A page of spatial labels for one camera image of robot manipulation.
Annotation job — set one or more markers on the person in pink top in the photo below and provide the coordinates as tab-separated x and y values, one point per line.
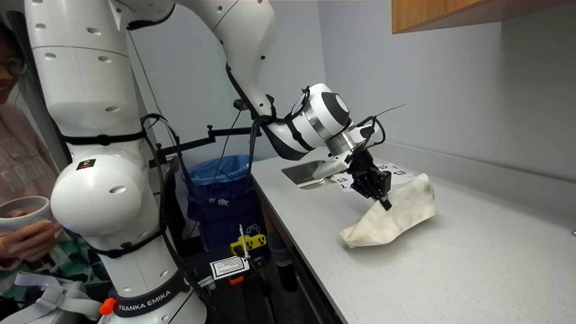
23	156

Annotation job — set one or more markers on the yellow black clamp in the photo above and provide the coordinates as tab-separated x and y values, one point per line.
248	246

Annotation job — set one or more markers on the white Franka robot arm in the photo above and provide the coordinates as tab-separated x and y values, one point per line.
101	199

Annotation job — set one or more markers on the white label tag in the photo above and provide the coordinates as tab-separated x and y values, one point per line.
229	267

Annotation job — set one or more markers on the wooden wall cabinet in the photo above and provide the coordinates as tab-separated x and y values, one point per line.
455	12

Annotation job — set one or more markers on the white cup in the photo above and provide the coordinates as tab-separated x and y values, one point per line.
23	210

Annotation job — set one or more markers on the green plaid fabric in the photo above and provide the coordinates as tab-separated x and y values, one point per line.
72	264

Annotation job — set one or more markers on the white printed paper sheets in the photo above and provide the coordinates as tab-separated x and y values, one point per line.
400	172

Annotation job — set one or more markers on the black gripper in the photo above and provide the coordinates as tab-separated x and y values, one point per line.
367	177

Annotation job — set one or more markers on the stained white towel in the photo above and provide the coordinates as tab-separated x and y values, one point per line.
389	226

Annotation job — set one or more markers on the dark counter base cabinet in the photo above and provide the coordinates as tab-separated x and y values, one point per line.
306	294

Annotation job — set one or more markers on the blue trash bin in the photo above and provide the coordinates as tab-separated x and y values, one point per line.
218	201

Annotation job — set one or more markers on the steel sink basin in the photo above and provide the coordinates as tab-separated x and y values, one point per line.
297	174

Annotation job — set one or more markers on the orange round button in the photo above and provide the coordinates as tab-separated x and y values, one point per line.
106	307

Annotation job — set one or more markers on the bare human hand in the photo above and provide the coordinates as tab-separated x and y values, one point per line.
27	240

